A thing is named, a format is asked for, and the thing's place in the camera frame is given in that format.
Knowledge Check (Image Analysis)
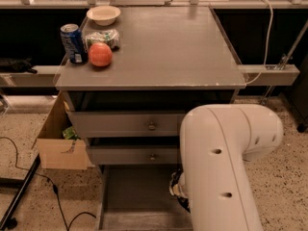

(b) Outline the blue chip bag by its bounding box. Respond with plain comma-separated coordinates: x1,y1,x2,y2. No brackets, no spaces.
168,168,191,212

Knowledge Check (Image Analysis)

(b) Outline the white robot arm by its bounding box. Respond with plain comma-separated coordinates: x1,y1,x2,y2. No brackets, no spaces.
180,104,283,231

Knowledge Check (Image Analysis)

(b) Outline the top drawer round knob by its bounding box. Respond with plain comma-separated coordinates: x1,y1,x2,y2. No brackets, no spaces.
147,122,156,131

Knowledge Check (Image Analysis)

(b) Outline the drawer round knob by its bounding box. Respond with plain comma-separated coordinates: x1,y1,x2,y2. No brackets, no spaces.
147,122,156,131
148,154,157,162

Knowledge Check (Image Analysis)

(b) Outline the middle drawer round knob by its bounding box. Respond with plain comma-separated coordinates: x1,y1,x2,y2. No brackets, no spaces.
148,154,157,162

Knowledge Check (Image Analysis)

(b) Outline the grey drawer cabinet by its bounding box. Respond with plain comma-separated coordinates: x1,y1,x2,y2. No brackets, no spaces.
53,5,247,231

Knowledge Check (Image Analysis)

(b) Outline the top grey drawer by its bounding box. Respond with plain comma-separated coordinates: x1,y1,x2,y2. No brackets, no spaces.
67,111,184,139

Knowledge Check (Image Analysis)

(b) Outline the middle grey drawer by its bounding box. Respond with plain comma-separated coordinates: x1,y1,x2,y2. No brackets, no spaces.
87,145,179,165

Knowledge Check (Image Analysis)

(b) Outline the green white snack bag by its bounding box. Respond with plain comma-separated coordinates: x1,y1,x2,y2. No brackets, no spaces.
85,29,120,50

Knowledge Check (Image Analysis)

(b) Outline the bottom grey open drawer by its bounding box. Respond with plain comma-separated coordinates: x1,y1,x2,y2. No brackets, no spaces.
95,165,193,231

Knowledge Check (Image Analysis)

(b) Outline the red apple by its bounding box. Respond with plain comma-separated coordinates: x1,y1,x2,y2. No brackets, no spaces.
89,42,113,67

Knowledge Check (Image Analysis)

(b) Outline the green packet in box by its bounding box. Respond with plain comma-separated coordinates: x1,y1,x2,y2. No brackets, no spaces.
63,126,79,140

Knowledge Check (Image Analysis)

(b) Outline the white bowl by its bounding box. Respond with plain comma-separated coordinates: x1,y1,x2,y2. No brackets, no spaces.
87,6,121,26

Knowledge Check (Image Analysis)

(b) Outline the cardboard box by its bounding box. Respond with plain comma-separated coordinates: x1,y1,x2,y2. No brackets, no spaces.
37,93,89,169

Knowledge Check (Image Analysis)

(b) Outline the blue soda can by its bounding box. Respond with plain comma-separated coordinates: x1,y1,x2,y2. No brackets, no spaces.
61,24,88,64

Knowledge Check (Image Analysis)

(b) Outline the black object on ledge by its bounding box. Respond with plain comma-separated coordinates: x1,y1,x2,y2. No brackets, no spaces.
0,58,38,74

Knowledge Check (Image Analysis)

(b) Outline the black metal floor bar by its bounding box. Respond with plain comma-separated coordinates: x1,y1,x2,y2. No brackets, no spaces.
0,156,40,231

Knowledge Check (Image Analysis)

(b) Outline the grey metal rail beam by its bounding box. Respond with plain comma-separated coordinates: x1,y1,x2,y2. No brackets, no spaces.
239,64,299,87

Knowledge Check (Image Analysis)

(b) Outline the black floor cable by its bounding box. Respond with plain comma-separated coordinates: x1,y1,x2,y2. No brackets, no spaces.
0,136,97,231

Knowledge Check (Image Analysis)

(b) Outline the white hanging cable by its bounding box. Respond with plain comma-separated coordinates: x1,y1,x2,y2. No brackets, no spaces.
244,0,274,86

